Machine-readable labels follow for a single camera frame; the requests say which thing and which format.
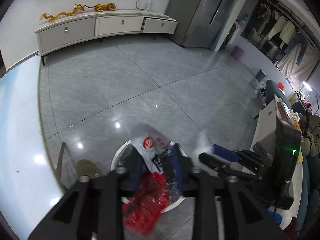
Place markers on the white tv cabinet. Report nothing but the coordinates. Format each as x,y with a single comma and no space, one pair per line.
71,30

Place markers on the white trash bin black liner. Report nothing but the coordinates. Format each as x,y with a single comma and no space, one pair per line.
145,177

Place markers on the white red snack bag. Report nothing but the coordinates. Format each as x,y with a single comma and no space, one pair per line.
153,170

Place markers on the yellow dragon figurine left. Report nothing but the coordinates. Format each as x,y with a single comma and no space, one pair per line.
52,18

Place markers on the grey refrigerator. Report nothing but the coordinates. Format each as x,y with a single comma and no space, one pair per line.
198,21

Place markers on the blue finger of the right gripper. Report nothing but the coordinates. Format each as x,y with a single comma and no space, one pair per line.
223,169
224,153

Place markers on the purple stool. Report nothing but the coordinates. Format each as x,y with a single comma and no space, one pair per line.
237,53

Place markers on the printed landscape folding table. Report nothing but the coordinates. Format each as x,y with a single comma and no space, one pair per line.
29,188

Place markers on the yellow dragon figurine right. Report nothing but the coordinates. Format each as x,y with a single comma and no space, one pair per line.
105,7

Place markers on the blue small trash bin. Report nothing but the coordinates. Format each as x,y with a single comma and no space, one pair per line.
260,75

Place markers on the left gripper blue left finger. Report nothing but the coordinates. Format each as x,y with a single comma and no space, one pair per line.
92,208

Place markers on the white wifi router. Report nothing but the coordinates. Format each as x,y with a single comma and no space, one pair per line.
148,6

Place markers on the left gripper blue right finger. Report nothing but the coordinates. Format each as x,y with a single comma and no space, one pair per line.
224,207

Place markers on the yellow dragon figurine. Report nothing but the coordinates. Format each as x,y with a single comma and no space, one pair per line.
105,7
80,7
52,18

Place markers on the yellow dragon figurine middle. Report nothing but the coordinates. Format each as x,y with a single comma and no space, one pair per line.
80,7

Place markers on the blue gloved right hand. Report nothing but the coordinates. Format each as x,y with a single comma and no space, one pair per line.
276,215

